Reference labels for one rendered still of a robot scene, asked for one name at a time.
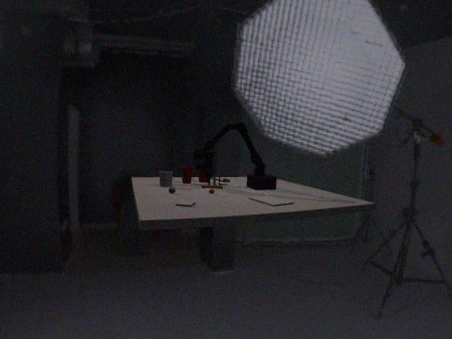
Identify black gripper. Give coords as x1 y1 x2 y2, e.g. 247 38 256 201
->
203 159 214 183

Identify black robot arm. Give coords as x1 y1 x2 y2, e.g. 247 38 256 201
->
194 123 266 177

